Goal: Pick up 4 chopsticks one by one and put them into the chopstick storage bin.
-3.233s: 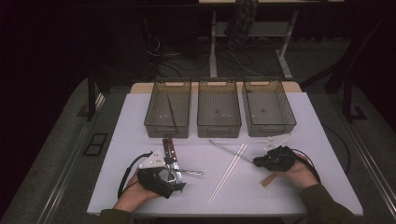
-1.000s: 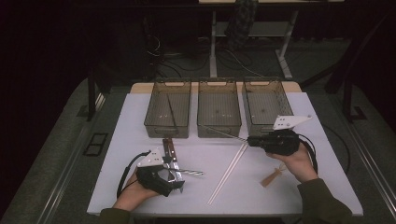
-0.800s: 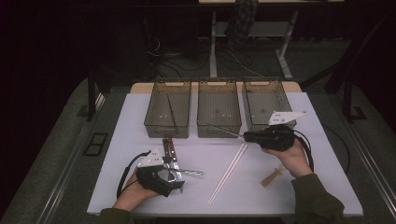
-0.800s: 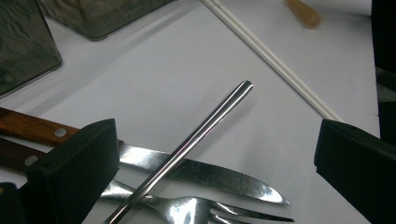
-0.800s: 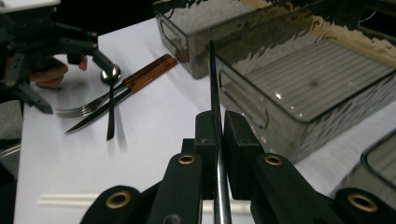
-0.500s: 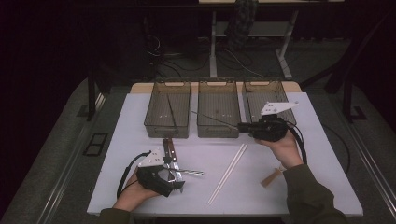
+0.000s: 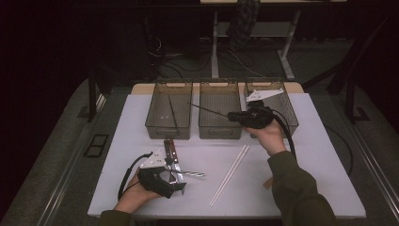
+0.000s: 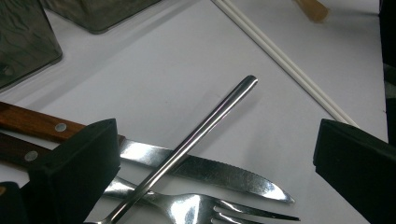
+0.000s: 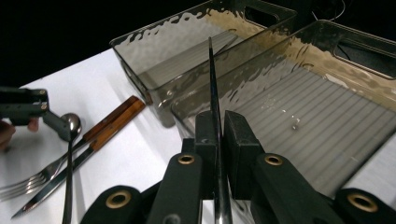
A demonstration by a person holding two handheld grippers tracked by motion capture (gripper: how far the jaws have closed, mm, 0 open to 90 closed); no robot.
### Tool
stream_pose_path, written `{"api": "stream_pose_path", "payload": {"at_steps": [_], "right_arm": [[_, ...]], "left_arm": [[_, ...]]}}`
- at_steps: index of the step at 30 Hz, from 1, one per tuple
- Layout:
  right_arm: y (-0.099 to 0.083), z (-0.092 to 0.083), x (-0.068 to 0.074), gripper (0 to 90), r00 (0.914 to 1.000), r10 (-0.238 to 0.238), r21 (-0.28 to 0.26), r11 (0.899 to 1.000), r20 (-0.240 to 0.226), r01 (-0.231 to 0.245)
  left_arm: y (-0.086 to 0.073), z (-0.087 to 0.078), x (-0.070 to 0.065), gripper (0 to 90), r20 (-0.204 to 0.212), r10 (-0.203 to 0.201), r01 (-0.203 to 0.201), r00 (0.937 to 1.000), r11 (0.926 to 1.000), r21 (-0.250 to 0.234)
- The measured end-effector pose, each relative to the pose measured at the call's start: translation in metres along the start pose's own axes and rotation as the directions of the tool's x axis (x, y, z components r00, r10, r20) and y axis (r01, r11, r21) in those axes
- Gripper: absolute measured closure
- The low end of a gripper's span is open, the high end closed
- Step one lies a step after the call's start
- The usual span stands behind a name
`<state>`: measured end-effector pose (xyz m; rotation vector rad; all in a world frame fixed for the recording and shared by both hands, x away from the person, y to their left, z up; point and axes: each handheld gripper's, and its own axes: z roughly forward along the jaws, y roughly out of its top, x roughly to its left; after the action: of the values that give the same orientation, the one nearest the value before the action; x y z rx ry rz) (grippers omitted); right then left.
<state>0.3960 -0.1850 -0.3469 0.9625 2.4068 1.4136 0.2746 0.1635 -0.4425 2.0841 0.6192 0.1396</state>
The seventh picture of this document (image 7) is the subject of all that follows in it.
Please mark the grey transparent plastic bin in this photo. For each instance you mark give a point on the grey transparent plastic bin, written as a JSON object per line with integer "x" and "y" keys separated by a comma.
{"x": 288, "y": 108}
{"x": 156, "y": 106}
{"x": 213, "y": 94}

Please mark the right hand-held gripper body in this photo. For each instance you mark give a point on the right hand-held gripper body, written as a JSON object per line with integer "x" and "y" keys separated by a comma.
{"x": 260, "y": 117}

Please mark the metal floor rail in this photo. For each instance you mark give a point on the metal floor rail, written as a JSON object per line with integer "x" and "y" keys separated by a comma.
{"x": 378, "y": 171}
{"x": 62, "y": 180}

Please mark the person's right hand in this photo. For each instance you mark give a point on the person's right hand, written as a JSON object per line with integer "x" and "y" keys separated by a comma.
{"x": 271, "y": 139}

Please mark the white table mat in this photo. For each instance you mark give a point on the white table mat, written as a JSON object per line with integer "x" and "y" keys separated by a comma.
{"x": 204, "y": 194}

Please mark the black metal stand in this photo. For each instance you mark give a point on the black metal stand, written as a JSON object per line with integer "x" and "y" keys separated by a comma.
{"x": 350, "y": 100}

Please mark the black floor frame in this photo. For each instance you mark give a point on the black floor frame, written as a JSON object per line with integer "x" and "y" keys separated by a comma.
{"x": 96, "y": 146}

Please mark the white frame desk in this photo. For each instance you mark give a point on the white frame desk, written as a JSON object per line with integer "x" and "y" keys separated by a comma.
{"x": 215, "y": 47}

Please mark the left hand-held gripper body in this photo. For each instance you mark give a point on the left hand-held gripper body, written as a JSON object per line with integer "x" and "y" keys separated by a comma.
{"x": 153, "y": 182}

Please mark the dark patterned hanging cloth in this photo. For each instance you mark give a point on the dark patterned hanging cloth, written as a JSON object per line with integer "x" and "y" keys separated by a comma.
{"x": 243, "y": 22}

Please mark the person's left hand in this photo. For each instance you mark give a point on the person's left hand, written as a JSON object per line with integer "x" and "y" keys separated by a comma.
{"x": 139, "y": 196}

